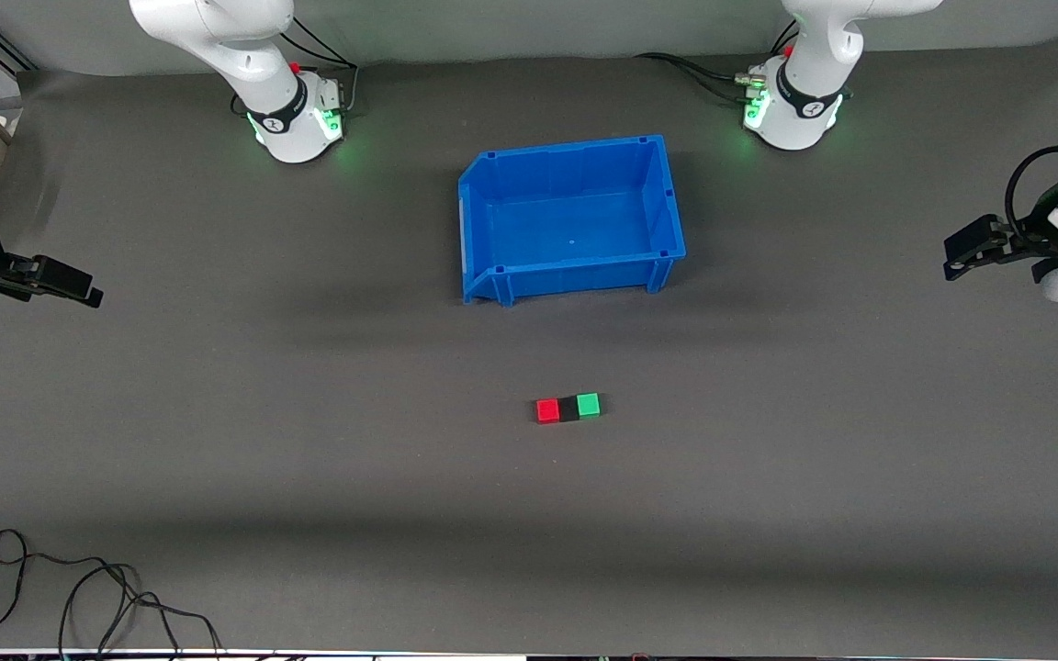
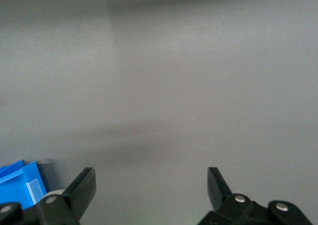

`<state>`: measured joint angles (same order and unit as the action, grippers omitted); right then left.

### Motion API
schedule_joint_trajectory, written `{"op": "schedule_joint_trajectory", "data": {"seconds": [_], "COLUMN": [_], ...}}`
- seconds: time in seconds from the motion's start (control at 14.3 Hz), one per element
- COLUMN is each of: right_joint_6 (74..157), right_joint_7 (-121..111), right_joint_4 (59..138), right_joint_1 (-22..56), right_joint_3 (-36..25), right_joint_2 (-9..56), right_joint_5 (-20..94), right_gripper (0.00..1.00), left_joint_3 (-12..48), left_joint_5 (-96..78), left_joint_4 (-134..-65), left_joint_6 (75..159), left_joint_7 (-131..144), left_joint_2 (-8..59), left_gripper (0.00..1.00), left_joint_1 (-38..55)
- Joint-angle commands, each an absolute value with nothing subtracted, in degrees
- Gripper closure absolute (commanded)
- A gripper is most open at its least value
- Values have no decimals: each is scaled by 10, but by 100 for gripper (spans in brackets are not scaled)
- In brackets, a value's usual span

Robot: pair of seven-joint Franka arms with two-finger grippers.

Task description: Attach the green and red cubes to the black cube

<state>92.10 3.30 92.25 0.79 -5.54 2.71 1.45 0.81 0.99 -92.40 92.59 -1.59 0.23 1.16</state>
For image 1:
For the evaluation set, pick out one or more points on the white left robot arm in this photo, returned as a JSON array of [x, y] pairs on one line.
[[809, 64]]

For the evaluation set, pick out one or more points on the aluminium frame rail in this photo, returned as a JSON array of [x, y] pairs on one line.
[[7, 48]]

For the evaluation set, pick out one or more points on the small black cube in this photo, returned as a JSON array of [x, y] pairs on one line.
[[569, 409]]

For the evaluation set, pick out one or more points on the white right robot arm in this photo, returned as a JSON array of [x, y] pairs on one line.
[[258, 55]]

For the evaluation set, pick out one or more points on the blue plastic storage bin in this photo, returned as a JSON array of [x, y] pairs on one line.
[[575, 229]]

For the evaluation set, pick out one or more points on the small green cube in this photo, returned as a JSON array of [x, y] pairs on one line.
[[589, 405]]

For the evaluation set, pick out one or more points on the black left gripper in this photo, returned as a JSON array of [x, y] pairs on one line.
[[1031, 237]]

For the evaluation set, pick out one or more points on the small red cube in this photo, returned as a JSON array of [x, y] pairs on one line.
[[547, 411]]

